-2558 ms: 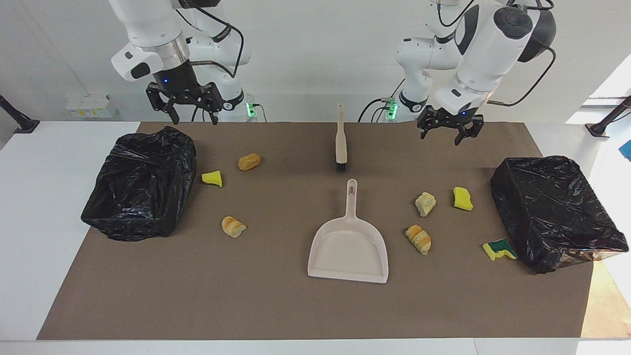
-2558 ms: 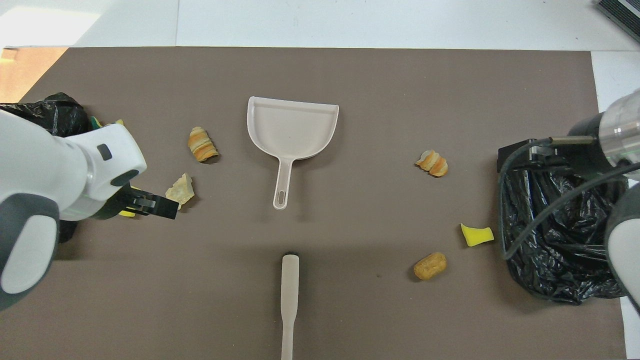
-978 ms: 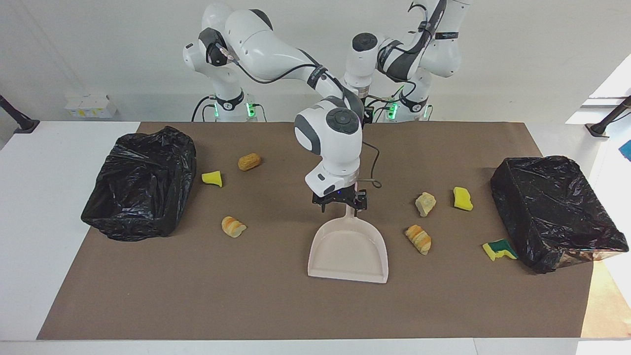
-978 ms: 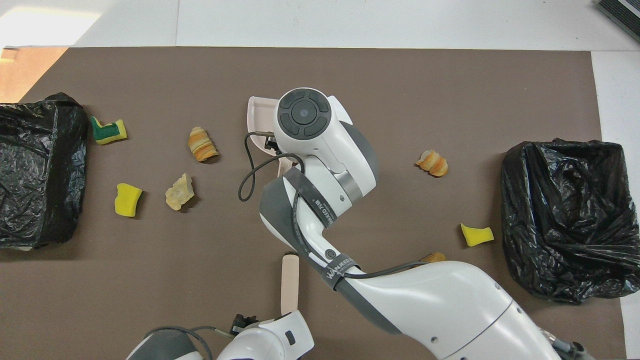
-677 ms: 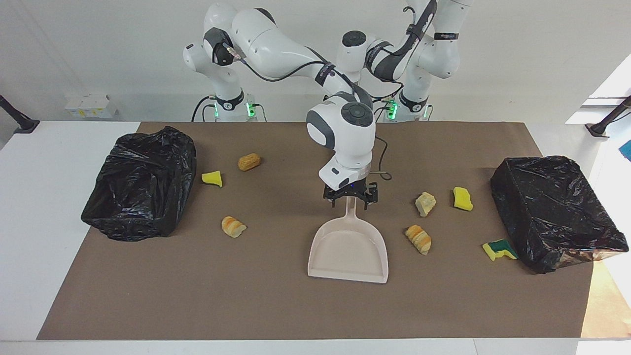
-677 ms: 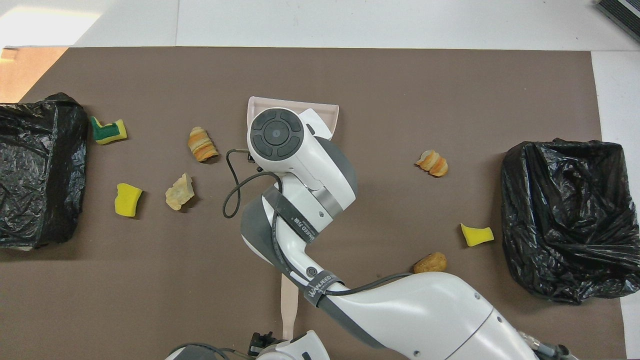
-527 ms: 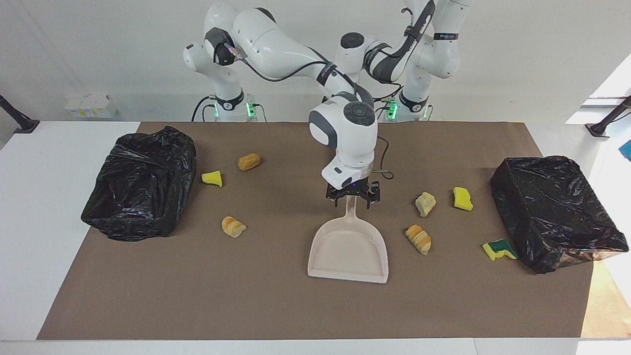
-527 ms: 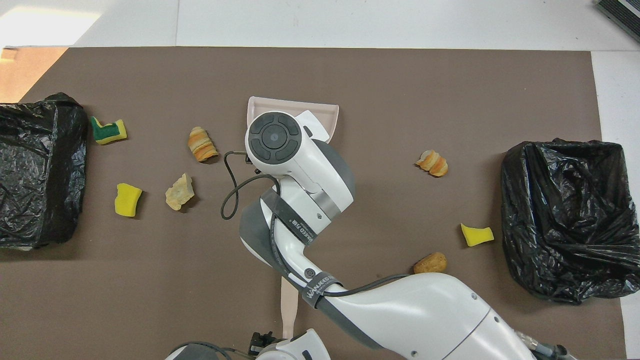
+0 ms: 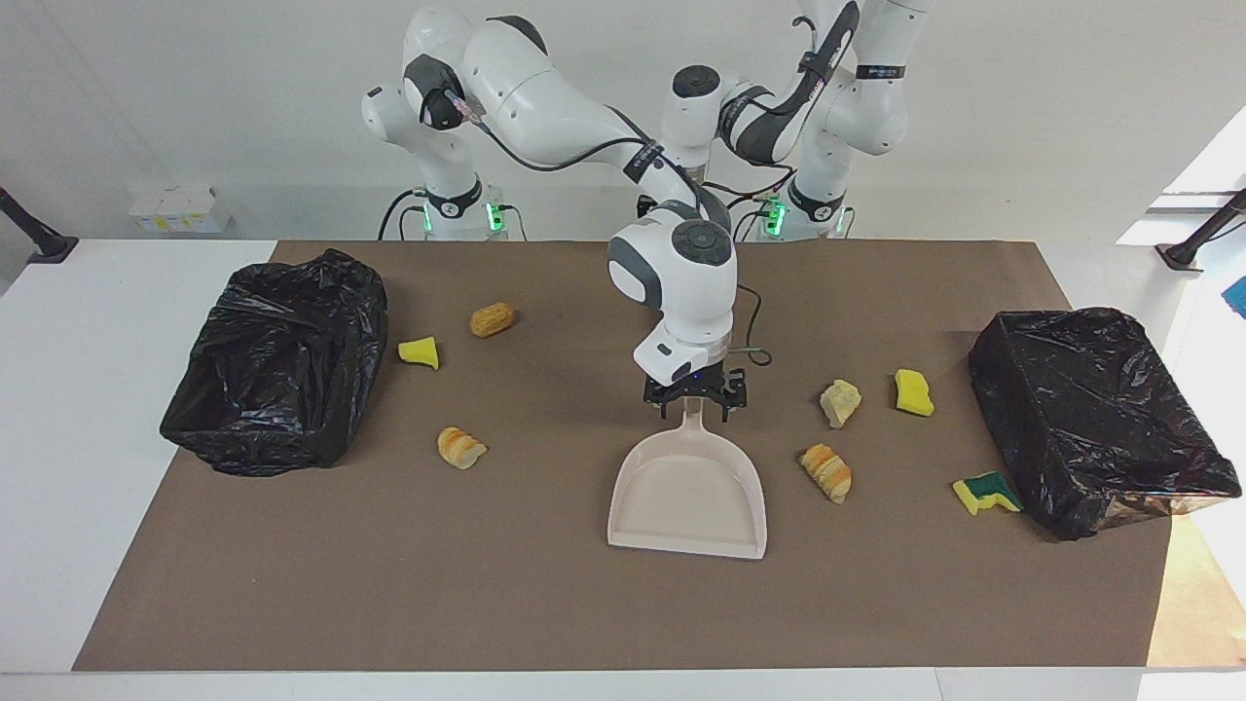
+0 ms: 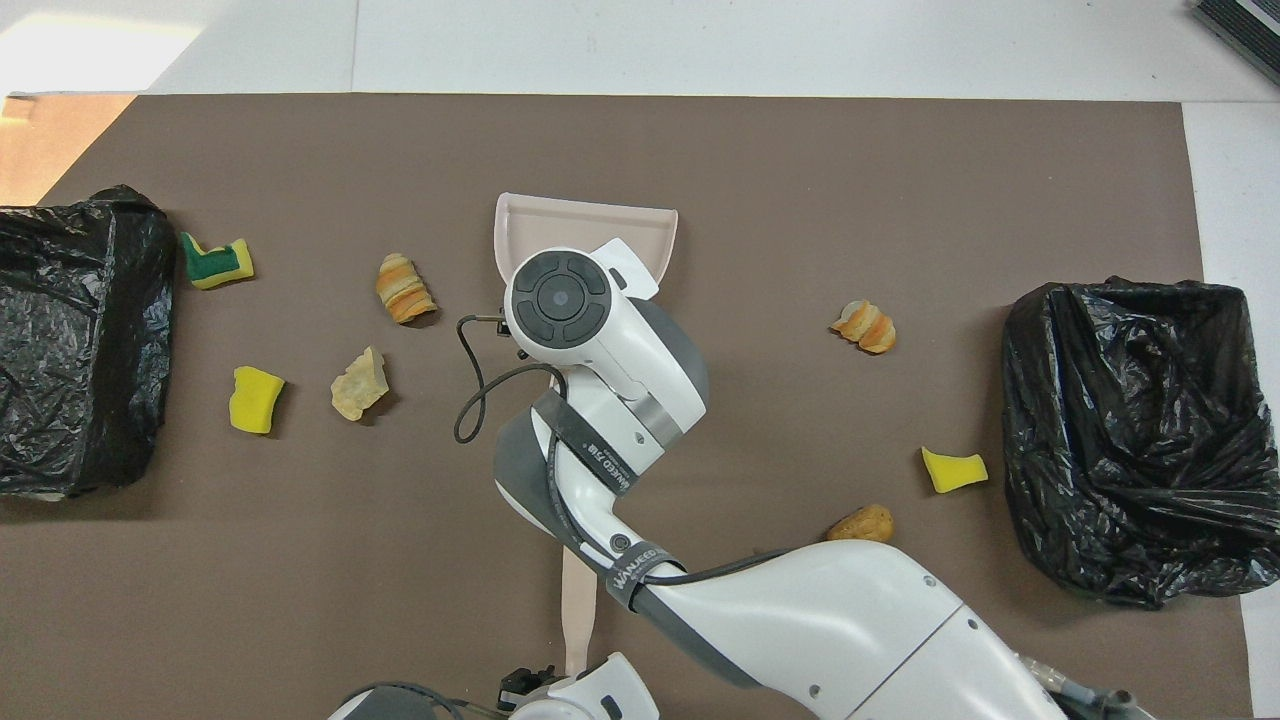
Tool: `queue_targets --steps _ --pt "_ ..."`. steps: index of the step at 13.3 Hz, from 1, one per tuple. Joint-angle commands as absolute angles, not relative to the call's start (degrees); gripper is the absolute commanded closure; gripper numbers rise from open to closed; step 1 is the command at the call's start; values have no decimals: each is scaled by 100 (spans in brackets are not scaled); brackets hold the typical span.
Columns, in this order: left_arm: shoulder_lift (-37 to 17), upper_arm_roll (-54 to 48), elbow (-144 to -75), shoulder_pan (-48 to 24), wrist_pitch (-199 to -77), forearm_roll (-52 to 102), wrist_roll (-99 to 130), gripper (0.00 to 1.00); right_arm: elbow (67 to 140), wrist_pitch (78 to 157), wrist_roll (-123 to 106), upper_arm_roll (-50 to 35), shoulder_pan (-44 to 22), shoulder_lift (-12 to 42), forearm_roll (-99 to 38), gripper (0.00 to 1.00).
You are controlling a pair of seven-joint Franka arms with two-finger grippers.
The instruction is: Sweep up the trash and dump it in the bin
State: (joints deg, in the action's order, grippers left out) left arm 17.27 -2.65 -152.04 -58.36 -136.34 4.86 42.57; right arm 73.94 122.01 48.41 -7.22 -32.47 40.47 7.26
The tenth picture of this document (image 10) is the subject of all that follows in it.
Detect beige hand brush black bristles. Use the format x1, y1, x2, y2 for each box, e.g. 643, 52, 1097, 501
560, 545, 601, 679

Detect yellow sponge piece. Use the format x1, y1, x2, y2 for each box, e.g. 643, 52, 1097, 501
921, 447, 989, 494
229, 366, 286, 435

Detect striped croissant bread piece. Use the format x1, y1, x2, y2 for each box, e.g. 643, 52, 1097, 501
830, 300, 897, 355
376, 253, 439, 325

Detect beige plastic dustpan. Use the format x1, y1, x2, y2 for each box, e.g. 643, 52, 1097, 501
495, 193, 679, 301

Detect green and yellow sponge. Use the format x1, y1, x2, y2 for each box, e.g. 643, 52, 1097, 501
180, 232, 255, 291

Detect rumpled black trash bag bin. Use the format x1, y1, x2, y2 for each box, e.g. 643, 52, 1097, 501
1002, 277, 1280, 610

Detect brown table mat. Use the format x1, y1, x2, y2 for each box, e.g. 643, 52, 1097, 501
0, 94, 1253, 720

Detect black bag covered cardboard box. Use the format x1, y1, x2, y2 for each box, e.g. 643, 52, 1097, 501
0, 185, 178, 498

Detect dark ribbed panel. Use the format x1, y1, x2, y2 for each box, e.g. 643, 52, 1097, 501
1188, 0, 1280, 86

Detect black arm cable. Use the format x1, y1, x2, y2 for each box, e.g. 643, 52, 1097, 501
454, 313, 791, 591

